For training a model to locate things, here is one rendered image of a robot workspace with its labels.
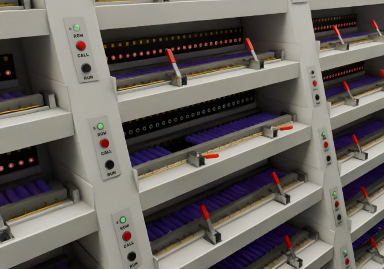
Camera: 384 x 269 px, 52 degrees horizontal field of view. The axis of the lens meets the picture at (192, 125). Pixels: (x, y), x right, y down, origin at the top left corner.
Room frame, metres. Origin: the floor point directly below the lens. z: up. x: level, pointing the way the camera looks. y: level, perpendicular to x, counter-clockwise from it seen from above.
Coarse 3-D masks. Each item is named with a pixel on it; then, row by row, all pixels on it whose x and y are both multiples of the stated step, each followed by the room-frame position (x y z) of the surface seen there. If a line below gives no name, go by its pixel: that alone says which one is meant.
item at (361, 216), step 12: (360, 180) 1.52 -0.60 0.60; (372, 180) 1.52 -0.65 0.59; (348, 192) 1.43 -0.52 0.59; (360, 192) 1.43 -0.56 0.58; (372, 192) 1.44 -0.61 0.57; (348, 204) 1.34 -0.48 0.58; (360, 204) 1.38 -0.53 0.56; (372, 204) 1.34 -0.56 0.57; (348, 216) 1.30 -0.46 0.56; (360, 216) 1.30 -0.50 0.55; (372, 216) 1.30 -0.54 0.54; (360, 228) 1.25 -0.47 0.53
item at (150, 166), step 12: (276, 120) 1.14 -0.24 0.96; (288, 120) 1.17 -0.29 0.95; (240, 132) 1.05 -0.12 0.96; (252, 132) 1.07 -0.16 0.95; (204, 144) 0.97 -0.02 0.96; (216, 144) 0.99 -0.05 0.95; (168, 156) 0.91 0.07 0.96; (180, 156) 0.92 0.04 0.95; (144, 168) 0.86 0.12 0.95; (156, 168) 0.88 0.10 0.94; (168, 168) 0.88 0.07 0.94
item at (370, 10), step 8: (352, 8) 1.73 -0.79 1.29; (360, 8) 1.71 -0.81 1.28; (368, 8) 1.68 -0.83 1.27; (376, 8) 1.65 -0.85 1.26; (360, 16) 1.71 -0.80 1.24; (368, 16) 1.68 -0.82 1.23; (376, 16) 1.66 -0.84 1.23; (360, 24) 1.72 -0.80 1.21; (368, 64) 1.71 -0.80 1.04; (376, 64) 1.68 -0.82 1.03
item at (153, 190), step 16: (224, 112) 1.19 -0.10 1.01; (272, 112) 1.26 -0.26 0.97; (288, 112) 1.19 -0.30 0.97; (304, 112) 1.16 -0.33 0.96; (176, 128) 1.08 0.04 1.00; (304, 128) 1.13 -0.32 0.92; (128, 144) 0.99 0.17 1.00; (240, 144) 1.03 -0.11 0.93; (256, 144) 1.02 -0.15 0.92; (272, 144) 1.05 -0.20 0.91; (288, 144) 1.09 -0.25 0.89; (208, 160) 0.93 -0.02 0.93; (224, 160) 0.94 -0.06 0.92; (240, 160) 0.97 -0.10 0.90; (256, 160) 1.01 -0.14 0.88; (160, 176) 0.86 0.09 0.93; (176, 176) 0.86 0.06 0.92; (192, 176) 0.88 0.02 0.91; (208, 176) 0.91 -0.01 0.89; (144, 192) 0.80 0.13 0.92; (160, 192) 0.83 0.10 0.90; (176, 192) 0.85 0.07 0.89; (144, 208) 0.80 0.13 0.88
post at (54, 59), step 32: (64, 0) 0.75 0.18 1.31; (64, 32) 0.75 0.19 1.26; (96, 32) 0.78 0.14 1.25; (32, 64) 0.85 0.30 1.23; (64, 64) 0.74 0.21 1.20; (96, 64) 0.77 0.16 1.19; (96, 96) 0.76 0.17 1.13; (64, 160) 0.82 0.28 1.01; (96, 160) 0.75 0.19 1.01; (128, 160) 0.79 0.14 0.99; (96, 192) 0.74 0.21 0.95; (128, 192) 0.78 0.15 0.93; (96, 256) 0.78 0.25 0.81
